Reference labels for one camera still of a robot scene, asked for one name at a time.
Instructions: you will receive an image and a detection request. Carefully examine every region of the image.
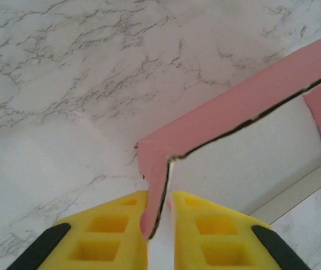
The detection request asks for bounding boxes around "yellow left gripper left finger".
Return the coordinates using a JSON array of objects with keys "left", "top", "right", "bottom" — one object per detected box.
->
[{"left": 7, "top": 190, "right": 150, "bottom": 270}]

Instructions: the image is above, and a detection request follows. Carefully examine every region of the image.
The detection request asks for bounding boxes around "pink and white paper box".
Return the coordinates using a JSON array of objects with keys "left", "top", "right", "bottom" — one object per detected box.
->
[{"left": 134, "top": 29, "right": 321, "bottom": 270}]

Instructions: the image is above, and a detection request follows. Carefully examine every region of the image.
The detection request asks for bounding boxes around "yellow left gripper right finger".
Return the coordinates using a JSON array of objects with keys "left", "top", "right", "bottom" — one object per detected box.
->
[{"left": 171, "top": 190, "right": 311, "bottom": 270}]

